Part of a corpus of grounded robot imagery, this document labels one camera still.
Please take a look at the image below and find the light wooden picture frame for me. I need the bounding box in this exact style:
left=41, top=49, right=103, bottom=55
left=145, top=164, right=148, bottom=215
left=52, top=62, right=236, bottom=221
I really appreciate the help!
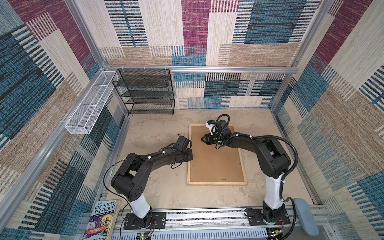
left=186, top=123, right=248, bottom=186

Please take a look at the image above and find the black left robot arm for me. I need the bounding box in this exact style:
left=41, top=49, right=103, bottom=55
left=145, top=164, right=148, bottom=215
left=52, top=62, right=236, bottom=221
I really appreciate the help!
left=111, top=135, right=193, bottom=227

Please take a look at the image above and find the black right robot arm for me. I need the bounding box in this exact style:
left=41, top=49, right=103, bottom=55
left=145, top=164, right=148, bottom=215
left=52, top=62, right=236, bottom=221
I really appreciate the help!
left=202, top=119, right=298, bottom=225

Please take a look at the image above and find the colourful treehouse book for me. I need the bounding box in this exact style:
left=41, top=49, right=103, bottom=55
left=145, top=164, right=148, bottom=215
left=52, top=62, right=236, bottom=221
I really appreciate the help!
left=82, top=200, right=121, bottom=240

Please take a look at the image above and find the grey blue padded object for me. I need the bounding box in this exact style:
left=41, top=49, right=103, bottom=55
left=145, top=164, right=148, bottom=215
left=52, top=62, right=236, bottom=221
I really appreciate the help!
left=294, top=198, right=320, bottom=237

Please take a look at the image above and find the black corrugated cable hose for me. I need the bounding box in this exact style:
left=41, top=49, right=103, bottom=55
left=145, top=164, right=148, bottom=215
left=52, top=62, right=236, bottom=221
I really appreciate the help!
left=214, top=113, right=300, bottom=240

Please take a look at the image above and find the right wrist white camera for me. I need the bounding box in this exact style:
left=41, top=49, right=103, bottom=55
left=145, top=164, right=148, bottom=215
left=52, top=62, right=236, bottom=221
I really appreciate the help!
left=206, top=120, right=218, bottom=135

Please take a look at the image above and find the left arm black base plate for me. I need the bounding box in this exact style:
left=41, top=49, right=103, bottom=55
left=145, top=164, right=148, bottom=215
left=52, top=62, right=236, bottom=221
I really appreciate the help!
left=123, top=212, right=167, bottom=230

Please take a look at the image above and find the black wire mesh shelf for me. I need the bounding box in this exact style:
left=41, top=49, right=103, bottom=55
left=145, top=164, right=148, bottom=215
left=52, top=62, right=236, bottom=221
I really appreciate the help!
left=112, top=69, right=176, bottom=115

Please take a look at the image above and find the aluminium front rail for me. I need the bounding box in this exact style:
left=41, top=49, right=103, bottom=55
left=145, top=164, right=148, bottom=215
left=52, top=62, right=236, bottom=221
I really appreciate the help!
left=112, top=206, right=339, bottom=240

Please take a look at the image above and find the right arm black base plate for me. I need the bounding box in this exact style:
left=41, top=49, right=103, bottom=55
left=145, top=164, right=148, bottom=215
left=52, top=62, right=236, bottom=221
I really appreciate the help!
left=244, top=208, right=291, bottom=226

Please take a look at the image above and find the white wire mesh basket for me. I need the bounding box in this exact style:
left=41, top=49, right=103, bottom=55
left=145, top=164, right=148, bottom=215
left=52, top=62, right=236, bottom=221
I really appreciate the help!
left=65, top=71, right=116, bottom=135

